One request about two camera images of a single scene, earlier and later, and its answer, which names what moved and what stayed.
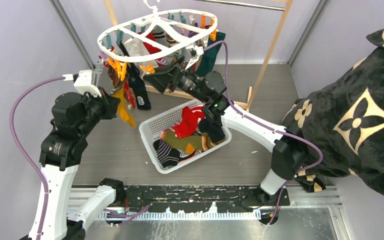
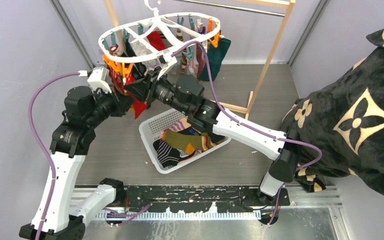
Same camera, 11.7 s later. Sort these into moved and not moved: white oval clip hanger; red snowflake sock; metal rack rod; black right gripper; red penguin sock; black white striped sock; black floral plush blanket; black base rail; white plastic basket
Moved: black right gripper; metal rack rod; red snowflake sock; white oval clip hanger; red penguin sock
Not moved: black base rail; black white striped sock; black floral plush blanket; white plastic basket
